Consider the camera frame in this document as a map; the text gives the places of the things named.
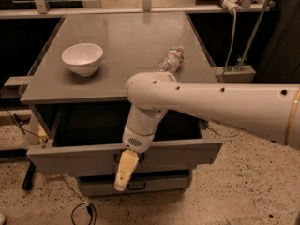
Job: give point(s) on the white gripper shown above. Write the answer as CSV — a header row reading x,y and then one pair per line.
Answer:
x,y
136,141

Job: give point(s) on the grey top drawer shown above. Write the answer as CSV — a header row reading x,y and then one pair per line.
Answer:
x,y
87,142

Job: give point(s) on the grey drawer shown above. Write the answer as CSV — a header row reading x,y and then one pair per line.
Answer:
x,y
87,142
102,185

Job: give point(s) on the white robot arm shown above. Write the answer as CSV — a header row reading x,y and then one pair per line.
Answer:
x,y
269,111

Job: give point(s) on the grey bottom drawer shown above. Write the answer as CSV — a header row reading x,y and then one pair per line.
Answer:
x,y
102,185

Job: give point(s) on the grey drawer cabinet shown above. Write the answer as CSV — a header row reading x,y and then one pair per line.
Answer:
x,y
132,43

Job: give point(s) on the black table leg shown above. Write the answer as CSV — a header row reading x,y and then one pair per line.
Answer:
x,y
28,179

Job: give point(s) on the clear plastic water bottle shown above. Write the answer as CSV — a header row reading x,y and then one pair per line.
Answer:
x,y
172,60

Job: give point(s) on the white bowl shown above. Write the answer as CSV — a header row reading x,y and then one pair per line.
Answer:
x,y
83,59

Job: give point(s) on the metal diagonal rod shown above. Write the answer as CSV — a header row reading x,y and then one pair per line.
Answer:
x,y
240,62

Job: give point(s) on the grey left bracket block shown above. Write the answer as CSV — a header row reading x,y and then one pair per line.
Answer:
x,y
14,87

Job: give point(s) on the grey bracket block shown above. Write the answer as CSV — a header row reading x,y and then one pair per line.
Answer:
x,y
14,87
231,75

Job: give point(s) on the grey right bracket block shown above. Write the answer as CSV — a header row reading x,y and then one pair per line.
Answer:
x,y
231,75

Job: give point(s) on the grey back rail shelf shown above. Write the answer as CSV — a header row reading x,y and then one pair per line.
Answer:
x,y
61,12

